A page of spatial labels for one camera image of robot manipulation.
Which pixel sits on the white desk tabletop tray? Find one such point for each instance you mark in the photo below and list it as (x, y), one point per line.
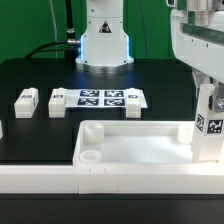
(133, 142)

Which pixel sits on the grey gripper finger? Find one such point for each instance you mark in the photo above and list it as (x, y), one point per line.
(217, 99)

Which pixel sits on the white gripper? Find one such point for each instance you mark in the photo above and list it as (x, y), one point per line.
(197, 31)

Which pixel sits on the white front fence bar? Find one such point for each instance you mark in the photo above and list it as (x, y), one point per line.
(119, 179)

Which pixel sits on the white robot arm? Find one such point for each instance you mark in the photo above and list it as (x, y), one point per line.
(104, 44)

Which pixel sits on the white fiducial marker sheet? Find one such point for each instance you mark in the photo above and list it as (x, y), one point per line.
(106, 98)

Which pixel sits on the white left edge block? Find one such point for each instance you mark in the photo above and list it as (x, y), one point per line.
(1, 129)

